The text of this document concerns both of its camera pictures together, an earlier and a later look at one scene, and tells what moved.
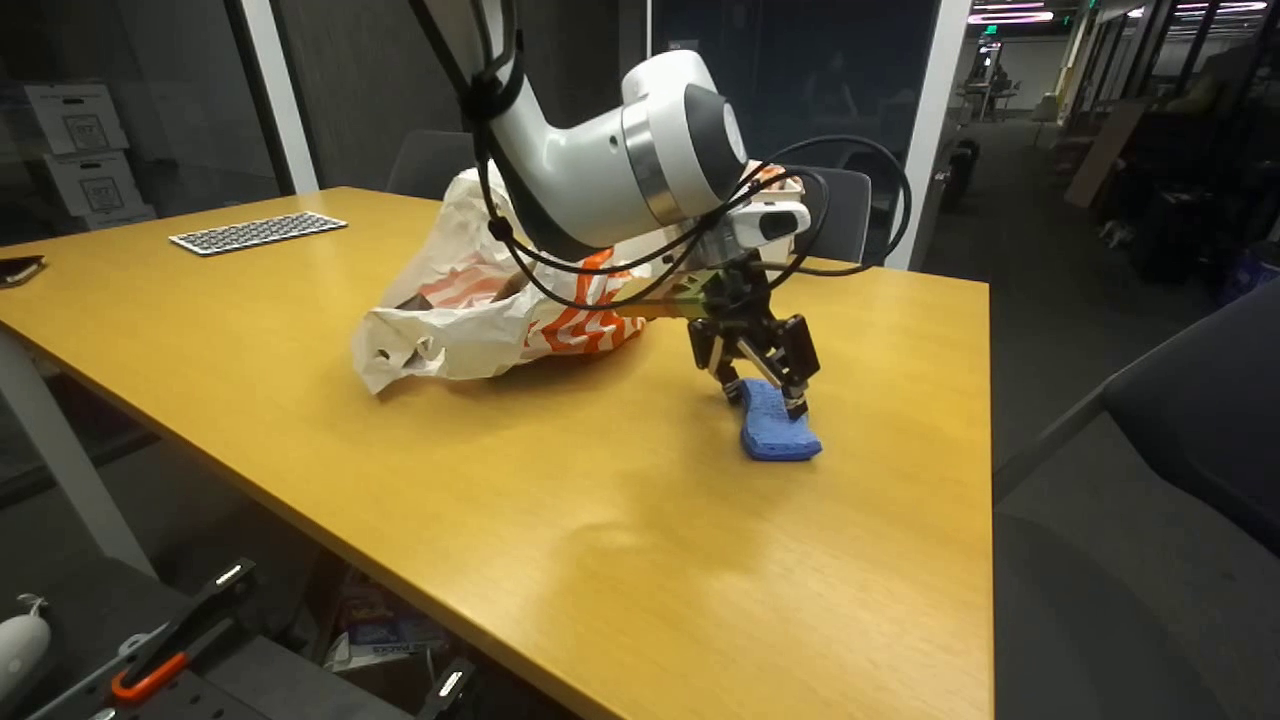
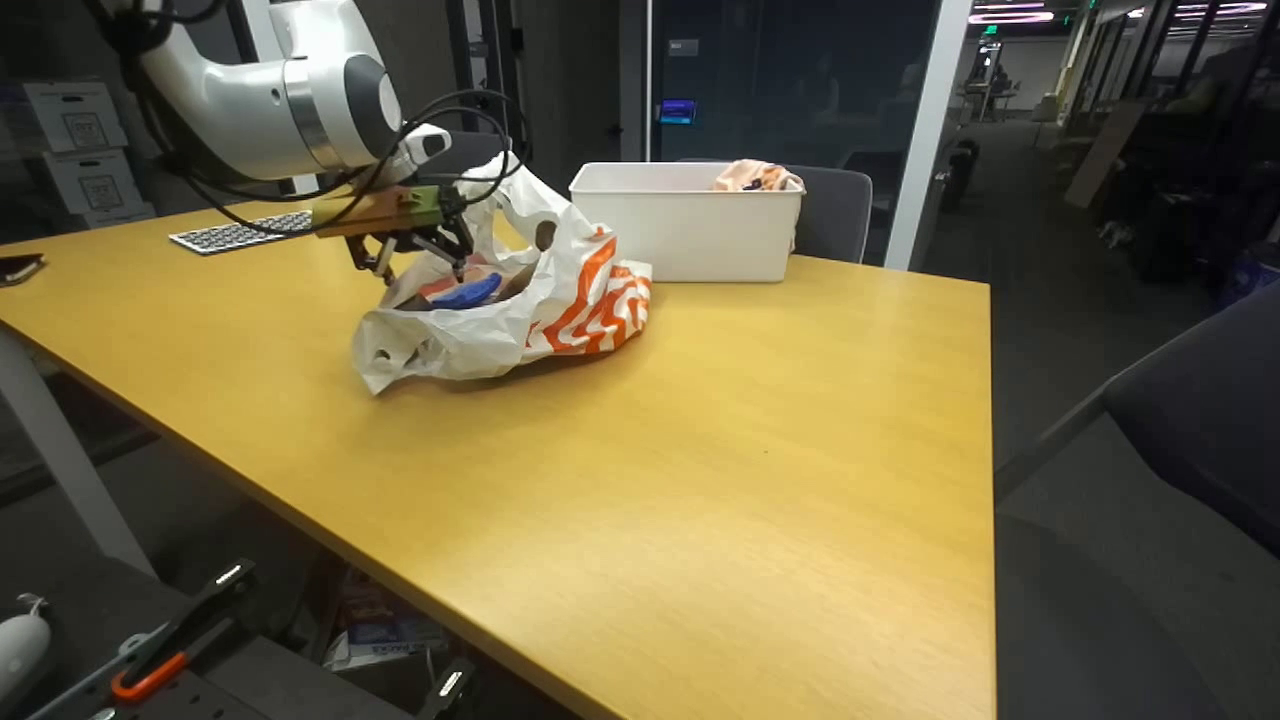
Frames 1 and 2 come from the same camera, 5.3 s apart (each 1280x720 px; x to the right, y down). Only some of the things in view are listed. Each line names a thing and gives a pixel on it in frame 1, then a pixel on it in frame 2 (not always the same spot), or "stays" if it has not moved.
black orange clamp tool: (152, 653) stays
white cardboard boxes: (89, 150) stays
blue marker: (768, 429) to (472, 292)
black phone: (18, 268) stays
